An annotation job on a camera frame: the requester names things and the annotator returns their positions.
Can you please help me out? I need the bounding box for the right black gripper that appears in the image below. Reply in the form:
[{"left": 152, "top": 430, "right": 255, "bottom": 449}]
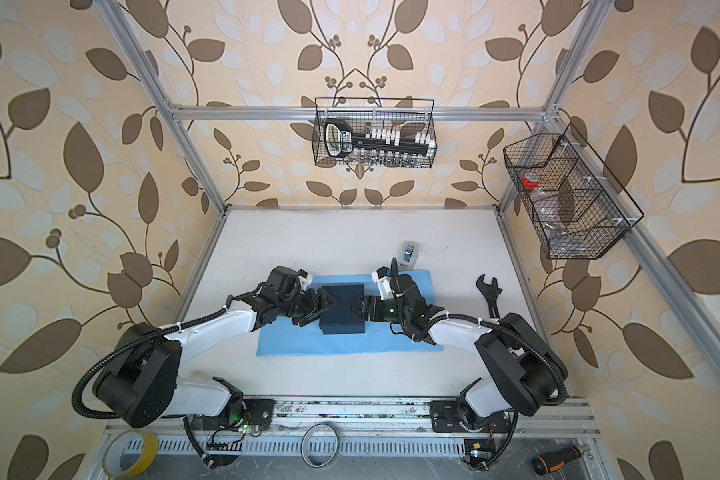
[{"left": 349, "top": 295, "right": 410, "bottom": 325}]

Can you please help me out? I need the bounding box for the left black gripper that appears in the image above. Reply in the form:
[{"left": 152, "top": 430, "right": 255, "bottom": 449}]
[{"left": 277, "top": 286, "right": 342, "bottom": 324}]

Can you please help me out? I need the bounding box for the dark navy gift box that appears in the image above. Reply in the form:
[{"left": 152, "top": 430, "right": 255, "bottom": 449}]
[{"left": 319, "top": 284, "right": 365, "bottom": 336}]

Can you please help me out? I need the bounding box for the blue wrapping paper sheet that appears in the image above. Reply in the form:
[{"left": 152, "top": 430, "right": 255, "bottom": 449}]
[{"left": 256, "top": 270, "right": 443, "bottom": 357}]

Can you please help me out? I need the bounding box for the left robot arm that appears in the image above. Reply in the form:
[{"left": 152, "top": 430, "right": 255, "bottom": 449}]
[{"left": 71, "top": 266, "right": 337, "bottom": 428}]

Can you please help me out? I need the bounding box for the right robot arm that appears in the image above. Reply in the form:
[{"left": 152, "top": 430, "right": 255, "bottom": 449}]
[{"left": 350, "top": 270, "right": 568, "bottom": 431}]

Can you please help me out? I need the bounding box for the black adjustable wrench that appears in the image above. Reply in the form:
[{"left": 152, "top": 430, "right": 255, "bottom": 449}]
[{"left": 476, "top": 274, "right": 503, "bottom": 319}]

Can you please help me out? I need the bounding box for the black socket set holder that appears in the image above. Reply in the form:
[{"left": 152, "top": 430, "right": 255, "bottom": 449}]
[{"left": 321, "top": 119, "right": 437, "bottom": 161}]

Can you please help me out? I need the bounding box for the yellow tape roll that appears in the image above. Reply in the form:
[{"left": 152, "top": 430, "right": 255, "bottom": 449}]
[{"left": 102, "top": 430, "right": 159, "bottom": 479}]

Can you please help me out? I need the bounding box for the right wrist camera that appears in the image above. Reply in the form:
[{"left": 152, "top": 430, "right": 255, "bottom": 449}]
[{"left": 371, "top": 267, "right": 392, "bottom": 296}]

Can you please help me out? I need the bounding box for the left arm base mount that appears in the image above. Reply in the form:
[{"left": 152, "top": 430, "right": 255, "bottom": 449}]
[{"left": 190, "top": 398, "right": 276, "bottom": 433}]

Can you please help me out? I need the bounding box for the grey cable loop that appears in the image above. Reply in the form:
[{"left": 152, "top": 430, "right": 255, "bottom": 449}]
[{"left": 300, "top": 422, "right": 341, "bottom": 469}]

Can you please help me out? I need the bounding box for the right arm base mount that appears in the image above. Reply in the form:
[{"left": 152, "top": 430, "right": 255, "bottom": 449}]
[{"left": 429, "top": 400, "right": 512, "bottom": 435}]

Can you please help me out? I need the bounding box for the back wire basket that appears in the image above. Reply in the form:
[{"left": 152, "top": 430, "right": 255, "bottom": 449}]
[{"left": 311, "top": 95, "right": 438, "bottom": 169}]

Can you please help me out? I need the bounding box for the wire basket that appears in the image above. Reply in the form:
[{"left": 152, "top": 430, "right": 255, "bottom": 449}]
[
  {"left": 503, "top": 125, "right": 644, "bottom": 260},
  {"left": 311, "top": 95, "right": 438, "bottom": 169}
]

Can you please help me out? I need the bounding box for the right wire basket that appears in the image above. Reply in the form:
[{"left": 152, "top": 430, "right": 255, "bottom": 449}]
[{"left": 503, "top": 125, "right": 644, "bottom": 260}]

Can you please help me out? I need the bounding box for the orange handled screwdriver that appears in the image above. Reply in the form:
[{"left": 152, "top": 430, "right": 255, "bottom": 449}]
[{"left": 530, "top": 445, "right": 589, "bottom": 475}]

